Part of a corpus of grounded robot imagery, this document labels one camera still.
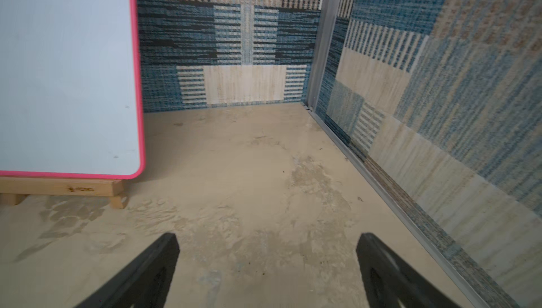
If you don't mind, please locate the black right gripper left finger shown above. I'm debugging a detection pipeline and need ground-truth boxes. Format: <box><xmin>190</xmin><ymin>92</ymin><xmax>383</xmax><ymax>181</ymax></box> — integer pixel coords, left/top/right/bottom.
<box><xmin>77</xmin><ymin>233</ymin><xmax>180</xmax><ymax>307</ymax></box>

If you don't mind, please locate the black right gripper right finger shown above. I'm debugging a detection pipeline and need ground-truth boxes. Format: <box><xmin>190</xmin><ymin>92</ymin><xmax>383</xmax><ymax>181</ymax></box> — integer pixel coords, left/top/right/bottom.
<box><xmin>356</xmin><ymin>233</ymin><xmax>458</xmax><ymax>307</ymax></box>

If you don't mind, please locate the wooden whiteboard easel stand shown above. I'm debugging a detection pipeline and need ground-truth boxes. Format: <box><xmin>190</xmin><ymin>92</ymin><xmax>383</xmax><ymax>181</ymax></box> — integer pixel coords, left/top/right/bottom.
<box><xmin>1</xmin><ymin>177</ymin><xmax>128</xmax><ymax>209</ymax></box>

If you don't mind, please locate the pink framed whiteboard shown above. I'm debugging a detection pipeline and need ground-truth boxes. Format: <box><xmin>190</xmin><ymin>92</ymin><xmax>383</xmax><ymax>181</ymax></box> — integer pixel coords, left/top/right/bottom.
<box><xmin>0</xmin><ymin>0</ymin><xmax>147</xmax><ymax>180</ymax></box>

